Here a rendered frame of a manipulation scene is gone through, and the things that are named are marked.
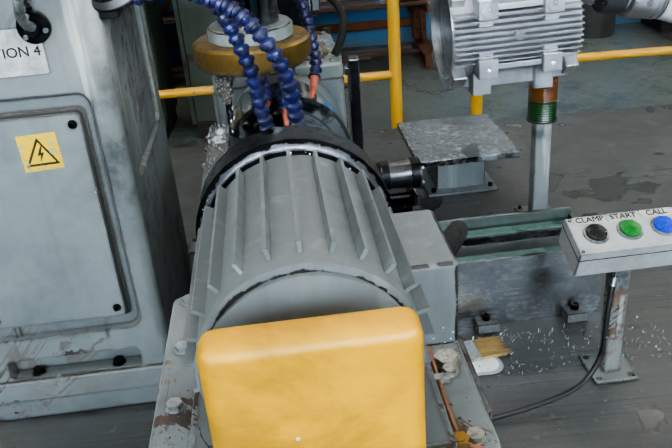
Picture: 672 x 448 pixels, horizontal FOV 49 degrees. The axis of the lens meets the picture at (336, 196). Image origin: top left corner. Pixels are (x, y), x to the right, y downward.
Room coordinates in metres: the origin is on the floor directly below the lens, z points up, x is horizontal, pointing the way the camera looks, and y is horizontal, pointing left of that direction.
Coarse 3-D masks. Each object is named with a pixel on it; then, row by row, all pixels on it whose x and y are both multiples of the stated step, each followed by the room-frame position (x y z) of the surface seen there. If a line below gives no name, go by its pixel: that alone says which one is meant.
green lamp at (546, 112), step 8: (528, 104) 1.47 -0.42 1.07; (536, 104) 1.44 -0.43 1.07; (544, 104) 1.44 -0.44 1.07; (552, 104) 1.44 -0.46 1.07; (528, 112) 1.46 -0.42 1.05; (536, 112) 1.44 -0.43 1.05; (544, 112) 1.44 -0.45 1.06; (552, 112) 1.44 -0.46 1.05; (536, 120) 1.44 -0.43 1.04; (544, 120) 1.44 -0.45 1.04; (552, 120) 1.44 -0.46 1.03
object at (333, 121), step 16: (272, 80) 1.46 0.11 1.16; (304, 80) 1.47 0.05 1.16; (240, 96) 1.48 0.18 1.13; (272, 96) 1.36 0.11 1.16; (304, 96) 1.36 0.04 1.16; (320, 96) 1.40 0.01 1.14; (240, 112) 1.38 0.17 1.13; (272, 112) 1.34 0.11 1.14; (304, 112) 1.34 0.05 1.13; (320, 112) 1.35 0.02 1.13; (336, 112) 1.38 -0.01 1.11; (240, 128) 1.34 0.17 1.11; (256, 128) 1.33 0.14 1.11; (336, 128) 1.35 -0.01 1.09
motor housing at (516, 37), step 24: (432, 0) 1.24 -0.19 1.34; (504, 0) 1.11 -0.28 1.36; (528, 0) 1.10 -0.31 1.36; (576, 0) 1.12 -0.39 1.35; (432, 24) 1.25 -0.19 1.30; (456, 24) 1.08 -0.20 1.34; (504, 24) 1.09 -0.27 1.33; (528, 24) 1.10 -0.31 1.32; (552, 24) 1.10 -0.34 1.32; (576, 24) 1.11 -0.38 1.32; (456, 48) 1.08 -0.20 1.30; (480, 48) 1.10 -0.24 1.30; (504, 48) 1.09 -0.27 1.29; (528, 48) 1.10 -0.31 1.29; (552, 48) 1.09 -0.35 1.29; (576, 48) 1.11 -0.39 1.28; (504, 72) 1.13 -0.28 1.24; (528, 72) 1.13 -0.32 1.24
